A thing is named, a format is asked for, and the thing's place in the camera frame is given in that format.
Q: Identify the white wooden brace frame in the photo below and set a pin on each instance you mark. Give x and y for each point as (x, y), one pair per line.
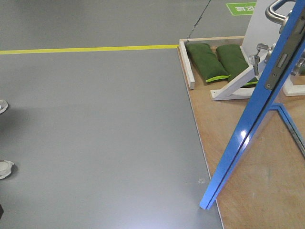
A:
(234, 89)

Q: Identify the white shoe upper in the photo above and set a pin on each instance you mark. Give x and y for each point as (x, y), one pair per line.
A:
(3, 106)

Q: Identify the green sandbag left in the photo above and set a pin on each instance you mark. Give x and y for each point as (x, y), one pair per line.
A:
(206, 62)

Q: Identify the metal latch plate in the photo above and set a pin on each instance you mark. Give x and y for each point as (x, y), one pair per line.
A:
(288, 49)

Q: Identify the silver door lever handle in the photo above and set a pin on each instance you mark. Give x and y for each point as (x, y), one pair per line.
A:
(275, 12)

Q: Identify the white shoe lower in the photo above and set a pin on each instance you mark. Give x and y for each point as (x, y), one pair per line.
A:
(5, 168)

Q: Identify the white wooden border rail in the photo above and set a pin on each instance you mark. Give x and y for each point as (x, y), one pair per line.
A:
(212, 41)

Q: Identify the white shoe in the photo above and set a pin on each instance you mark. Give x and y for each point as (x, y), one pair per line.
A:
(5, 168)
(3, 106)

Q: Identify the blue door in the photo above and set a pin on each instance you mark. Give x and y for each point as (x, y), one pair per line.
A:
(261, 101)

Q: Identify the silver lock cylinder with key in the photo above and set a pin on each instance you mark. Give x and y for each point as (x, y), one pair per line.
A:
(254, 59)

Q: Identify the wooden platform base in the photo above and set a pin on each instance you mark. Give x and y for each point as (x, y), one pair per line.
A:
(266, 189)

